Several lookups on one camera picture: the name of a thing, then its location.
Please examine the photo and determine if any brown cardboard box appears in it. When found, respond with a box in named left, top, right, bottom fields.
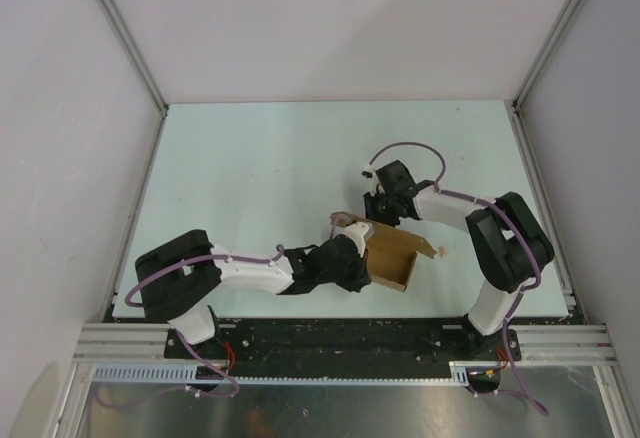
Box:
left=330, top=212, right=436, bottom=292

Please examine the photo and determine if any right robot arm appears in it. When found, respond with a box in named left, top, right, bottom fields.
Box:
left=362, top=160, right=554, bottom=361

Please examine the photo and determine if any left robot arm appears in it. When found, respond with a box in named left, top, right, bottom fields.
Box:
left=125, top=221, right=373, bottom=358

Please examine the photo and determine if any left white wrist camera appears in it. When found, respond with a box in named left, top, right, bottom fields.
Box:
left=340, top=221, right=375, bottom=255

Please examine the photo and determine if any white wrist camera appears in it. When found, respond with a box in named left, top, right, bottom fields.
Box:
left=361, top=163, right=377, bottom=180
left=340, top=221, right=375, bottom=255

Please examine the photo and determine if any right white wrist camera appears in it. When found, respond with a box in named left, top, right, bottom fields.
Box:
left=361, top=163, right=377, bottom=180

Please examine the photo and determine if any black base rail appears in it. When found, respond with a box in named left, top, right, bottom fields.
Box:
left=194, top=318, right=521, bottom=380

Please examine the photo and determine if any grey slotted cable duct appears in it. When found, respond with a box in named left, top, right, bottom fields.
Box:
left=89, top=361, right=474, bottom=387

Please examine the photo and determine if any aluminium frame rail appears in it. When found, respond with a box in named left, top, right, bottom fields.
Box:
left=73, top=323, right=618, bottom=366

